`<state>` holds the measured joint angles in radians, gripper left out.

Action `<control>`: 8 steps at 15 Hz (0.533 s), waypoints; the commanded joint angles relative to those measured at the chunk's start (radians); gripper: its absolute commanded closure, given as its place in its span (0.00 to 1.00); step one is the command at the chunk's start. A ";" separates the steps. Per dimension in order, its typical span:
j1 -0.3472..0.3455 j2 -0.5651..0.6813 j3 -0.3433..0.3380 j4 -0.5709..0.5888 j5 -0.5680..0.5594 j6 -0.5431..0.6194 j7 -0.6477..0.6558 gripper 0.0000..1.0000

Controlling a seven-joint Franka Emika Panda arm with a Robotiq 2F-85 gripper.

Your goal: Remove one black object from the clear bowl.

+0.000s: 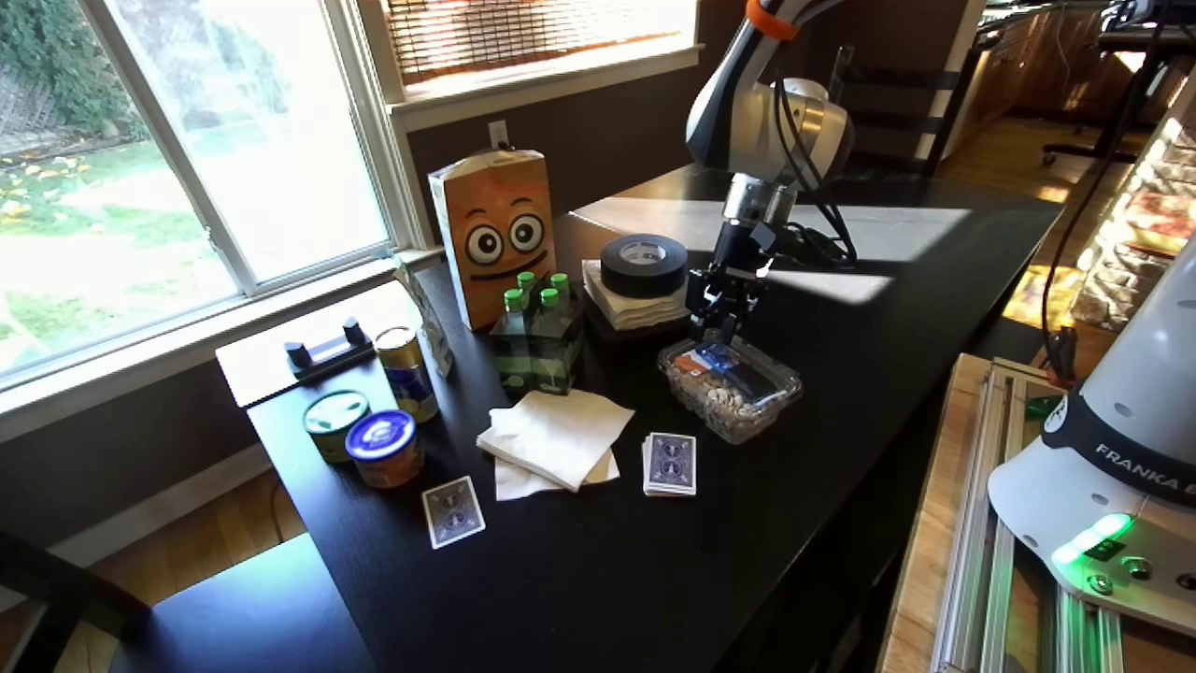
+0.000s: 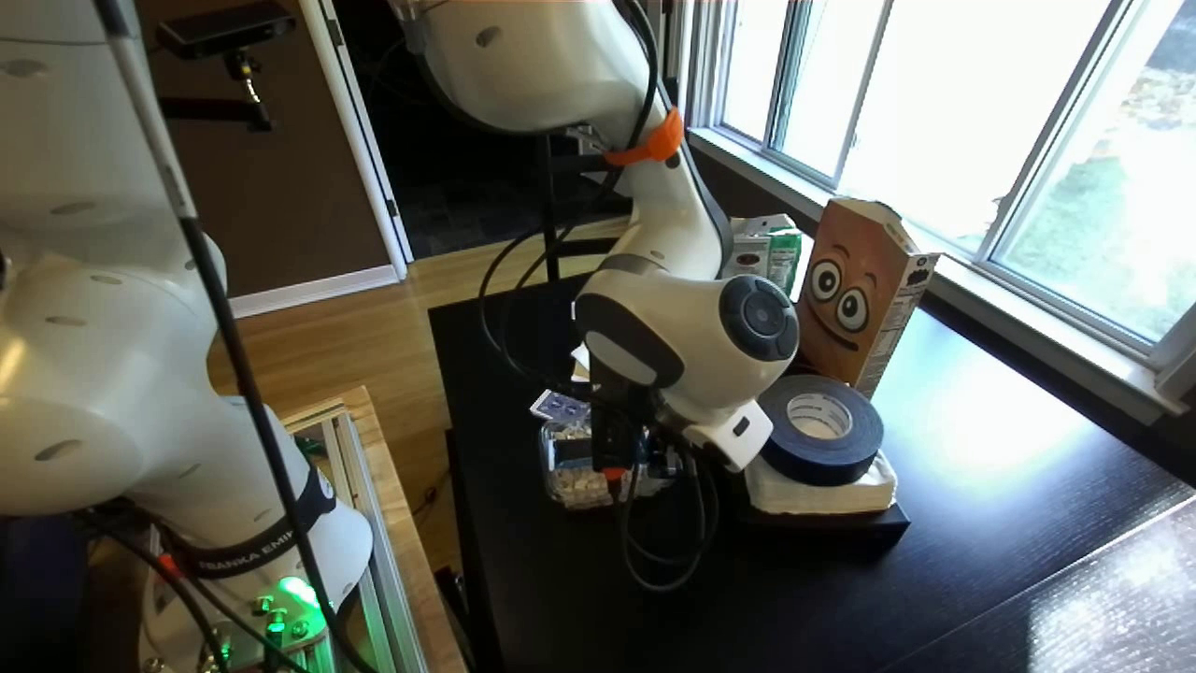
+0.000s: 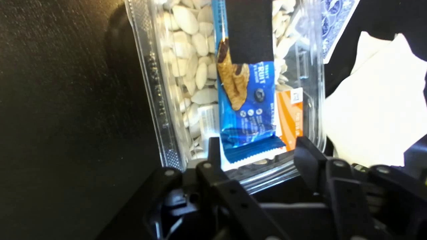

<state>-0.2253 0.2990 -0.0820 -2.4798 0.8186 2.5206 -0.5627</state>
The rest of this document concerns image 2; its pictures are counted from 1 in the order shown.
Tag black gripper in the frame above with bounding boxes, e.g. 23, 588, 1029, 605
585, 376, 666, 503

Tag clear plastic bowl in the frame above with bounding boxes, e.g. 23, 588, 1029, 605
533, 421, 703, 513

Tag blue playing card deck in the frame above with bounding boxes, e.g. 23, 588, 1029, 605
525, 385, 589, 432

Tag white flat box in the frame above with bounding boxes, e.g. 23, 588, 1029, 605
742, 447, 902, 518

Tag black flat box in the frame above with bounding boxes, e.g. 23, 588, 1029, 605
733, 489, 910, 563

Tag blue tape roll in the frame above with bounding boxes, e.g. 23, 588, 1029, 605
753, 371, 888, 489

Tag green capped bottle pack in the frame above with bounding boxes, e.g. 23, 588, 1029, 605
722, 208, 809, 301

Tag brown paper bag with face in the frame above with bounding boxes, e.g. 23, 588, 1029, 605
796, 195, 944, 401

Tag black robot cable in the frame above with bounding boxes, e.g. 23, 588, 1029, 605
475, 114, 725, 596

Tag aluminium frame rails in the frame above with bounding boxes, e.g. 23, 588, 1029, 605
285, 405, 426, 673

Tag orange cable clip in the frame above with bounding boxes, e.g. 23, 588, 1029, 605
601, 107, 689, 173

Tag black base cable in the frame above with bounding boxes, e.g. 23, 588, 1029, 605
88, 0, 348, 673

